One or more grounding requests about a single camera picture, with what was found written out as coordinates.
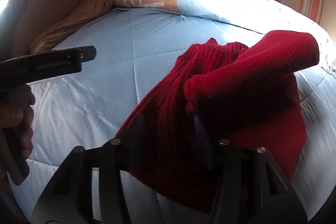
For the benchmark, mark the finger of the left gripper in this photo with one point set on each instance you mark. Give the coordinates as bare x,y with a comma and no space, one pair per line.
87,53

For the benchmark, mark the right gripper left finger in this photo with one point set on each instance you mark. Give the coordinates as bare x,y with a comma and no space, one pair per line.
87,187

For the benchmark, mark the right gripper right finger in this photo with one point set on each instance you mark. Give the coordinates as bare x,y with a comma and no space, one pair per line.
250,187

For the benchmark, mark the red knit sweater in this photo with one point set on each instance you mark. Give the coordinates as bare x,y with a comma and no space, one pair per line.
248,95

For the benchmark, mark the person left hand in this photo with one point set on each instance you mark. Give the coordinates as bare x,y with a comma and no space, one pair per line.
16,132

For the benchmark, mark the patterned long pillow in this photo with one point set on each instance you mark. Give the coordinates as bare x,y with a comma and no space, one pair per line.
261,16

